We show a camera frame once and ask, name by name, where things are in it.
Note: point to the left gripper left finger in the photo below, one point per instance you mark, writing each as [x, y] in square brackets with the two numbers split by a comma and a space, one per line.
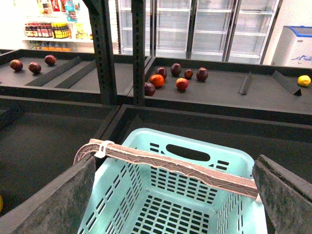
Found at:
[58, 208]

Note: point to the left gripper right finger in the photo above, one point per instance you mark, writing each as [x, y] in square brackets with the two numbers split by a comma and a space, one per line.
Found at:
[287, 198]

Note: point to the light teal plastic basket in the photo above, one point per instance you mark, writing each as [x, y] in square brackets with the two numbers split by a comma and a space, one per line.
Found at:
[140, 199]

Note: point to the pink basket handle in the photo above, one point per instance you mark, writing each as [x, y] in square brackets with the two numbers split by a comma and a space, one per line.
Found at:
[210, 177]

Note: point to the dark red apple left middle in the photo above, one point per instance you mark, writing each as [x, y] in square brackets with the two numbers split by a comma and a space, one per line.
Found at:
[34, 67]

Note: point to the dark red apple right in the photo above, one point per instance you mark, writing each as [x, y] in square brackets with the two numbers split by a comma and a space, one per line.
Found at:
[202, 74]

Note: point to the dark red apple left back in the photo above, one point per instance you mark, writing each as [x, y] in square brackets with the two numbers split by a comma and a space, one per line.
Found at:
[50, 60]

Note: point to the dark red apple front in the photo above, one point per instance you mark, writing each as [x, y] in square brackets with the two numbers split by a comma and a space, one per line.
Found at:
[149, 89]

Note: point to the dark red apple far left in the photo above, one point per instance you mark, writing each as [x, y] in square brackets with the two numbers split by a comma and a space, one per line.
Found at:
[16, 65]

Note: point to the red yellow apple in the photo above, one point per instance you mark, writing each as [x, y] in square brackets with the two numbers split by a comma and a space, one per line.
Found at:
[182, 84]

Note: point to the small dark red apple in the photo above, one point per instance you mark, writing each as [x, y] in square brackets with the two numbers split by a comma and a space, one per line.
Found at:
[188, 74]

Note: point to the dark red apple behind orange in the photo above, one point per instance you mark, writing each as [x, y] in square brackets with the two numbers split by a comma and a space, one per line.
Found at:
[161, 71]

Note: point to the black lower right tray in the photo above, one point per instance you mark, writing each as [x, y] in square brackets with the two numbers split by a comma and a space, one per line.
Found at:
[288, 144]

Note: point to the yellow fruit lower left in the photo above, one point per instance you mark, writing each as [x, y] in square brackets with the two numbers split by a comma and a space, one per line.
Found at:
[1, 203]

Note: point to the black lower left tray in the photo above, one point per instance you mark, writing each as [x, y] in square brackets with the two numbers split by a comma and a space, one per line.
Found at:
[39, 139]

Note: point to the black upper right tray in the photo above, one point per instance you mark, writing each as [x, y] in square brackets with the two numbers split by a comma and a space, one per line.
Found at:
[218, 94]

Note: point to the black divider right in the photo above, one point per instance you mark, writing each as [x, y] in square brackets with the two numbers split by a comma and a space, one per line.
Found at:
[290, 87]

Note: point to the black divider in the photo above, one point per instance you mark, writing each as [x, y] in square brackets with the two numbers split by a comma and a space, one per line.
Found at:
[290, 87]
[246, 84]

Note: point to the black divider left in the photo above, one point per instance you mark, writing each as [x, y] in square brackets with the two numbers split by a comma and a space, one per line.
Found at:
[246, 84]

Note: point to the yellow lemon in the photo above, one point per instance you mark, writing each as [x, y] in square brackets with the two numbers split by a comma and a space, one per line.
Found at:
[304, 81]

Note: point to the black divider tray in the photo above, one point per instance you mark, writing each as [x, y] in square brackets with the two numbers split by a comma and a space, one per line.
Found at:
[44, 79]
[77, 76]

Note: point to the black upper left tray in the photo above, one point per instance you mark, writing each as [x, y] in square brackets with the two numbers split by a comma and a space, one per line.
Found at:
[68, 76]

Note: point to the white chest freezer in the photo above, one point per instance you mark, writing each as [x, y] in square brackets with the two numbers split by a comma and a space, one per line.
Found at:
[294, 48]

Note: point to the orange fruit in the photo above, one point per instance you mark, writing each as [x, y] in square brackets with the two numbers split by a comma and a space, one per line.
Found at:
[157, 80]

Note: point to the glass door refrigerator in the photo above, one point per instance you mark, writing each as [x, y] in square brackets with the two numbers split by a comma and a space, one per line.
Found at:
[214, 30]

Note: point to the grocery shelf with bottles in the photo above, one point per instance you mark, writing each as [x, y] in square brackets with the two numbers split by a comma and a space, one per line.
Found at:
[59, 25]

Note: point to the dark metal rack post left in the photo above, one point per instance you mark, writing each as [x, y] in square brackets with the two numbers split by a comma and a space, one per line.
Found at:
[103, 48]

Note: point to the dark metal rack post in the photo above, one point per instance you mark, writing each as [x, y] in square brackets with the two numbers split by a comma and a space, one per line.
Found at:
[103, 48]
[138, 28]

